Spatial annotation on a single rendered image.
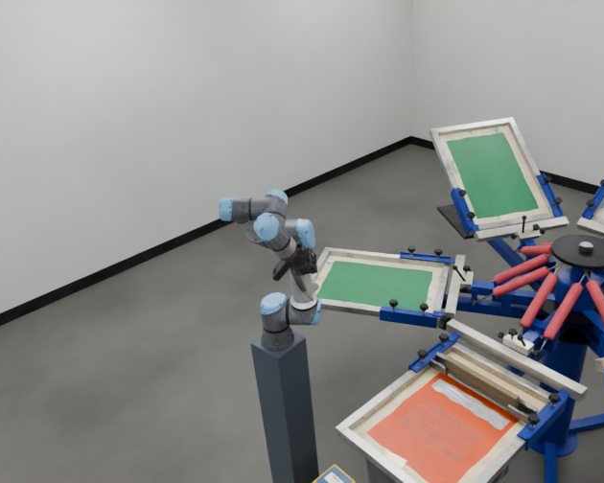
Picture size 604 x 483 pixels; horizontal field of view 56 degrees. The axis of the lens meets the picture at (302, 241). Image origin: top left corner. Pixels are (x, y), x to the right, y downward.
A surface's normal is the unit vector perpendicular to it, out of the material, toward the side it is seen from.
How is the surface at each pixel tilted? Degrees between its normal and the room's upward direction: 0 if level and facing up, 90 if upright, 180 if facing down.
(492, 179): 32
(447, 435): 0
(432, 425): 0
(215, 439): 0
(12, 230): 90
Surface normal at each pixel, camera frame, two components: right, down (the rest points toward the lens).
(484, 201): 0.04, -0.47
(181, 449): -0.08, -0.86
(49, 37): 0.65, 0.33
